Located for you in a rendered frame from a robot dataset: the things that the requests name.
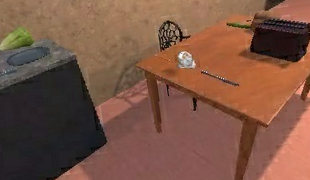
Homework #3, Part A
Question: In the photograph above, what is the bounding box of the grey butter knife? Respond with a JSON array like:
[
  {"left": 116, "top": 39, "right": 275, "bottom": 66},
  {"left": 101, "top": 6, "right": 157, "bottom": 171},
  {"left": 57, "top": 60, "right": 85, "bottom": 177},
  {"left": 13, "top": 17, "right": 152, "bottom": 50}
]
[{"left": 200, "top": 64, "right": 240, "bottom": 92}]

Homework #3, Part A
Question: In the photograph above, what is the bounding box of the brown wooden table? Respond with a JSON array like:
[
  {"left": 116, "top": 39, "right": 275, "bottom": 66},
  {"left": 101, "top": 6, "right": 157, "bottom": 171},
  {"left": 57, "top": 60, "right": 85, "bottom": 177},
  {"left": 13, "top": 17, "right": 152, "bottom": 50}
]
[{"left": 130, "top": 4, "right": 310, "bottom": 180}]

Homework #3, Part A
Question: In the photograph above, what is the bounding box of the black counter with stone top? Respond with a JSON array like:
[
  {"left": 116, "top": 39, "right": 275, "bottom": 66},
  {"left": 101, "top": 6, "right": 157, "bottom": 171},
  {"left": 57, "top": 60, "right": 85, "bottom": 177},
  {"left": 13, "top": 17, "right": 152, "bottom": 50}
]
[{"left": 0, "top": 31, "right": 113, "bottom": 180}]

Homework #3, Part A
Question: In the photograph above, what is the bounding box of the grey oval sink basin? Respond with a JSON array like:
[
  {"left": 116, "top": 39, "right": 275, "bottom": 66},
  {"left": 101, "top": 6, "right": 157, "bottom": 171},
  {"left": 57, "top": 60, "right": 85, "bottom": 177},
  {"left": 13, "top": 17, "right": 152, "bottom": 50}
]
[{"left": 4, "top": 44, "right": 53, "bottom": 68}]

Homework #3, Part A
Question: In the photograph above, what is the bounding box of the black toaster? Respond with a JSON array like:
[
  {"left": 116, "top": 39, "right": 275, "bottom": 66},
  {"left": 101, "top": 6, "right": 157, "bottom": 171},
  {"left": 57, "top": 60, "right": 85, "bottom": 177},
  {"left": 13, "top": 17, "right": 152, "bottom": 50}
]
[{"left": 246, "top": 13, "right": 310, "bottom": 69}]

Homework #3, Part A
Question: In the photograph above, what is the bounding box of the green lettuce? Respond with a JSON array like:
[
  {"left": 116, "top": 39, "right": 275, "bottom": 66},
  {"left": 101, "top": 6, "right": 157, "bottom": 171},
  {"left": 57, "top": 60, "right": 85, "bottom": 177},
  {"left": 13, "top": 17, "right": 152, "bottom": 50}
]
[{"left": 0, "top": 25, "right": 36, "bottom": 52}]

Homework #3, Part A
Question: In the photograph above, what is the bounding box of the black wire chair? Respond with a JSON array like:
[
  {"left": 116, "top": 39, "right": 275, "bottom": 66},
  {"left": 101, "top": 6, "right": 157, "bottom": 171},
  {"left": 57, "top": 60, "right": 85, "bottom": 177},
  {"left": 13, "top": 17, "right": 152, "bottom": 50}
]
[{"left": 155, "top": 17, "right": 202, "bottom": 115}]

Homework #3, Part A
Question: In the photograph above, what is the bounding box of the green handled tool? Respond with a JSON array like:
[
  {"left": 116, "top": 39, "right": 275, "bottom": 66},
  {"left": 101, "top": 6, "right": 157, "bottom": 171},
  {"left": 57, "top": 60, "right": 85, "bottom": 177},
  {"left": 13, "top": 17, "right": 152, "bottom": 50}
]
[{"left": 225, "top": 18, "right": 253, "bottom": 32}]

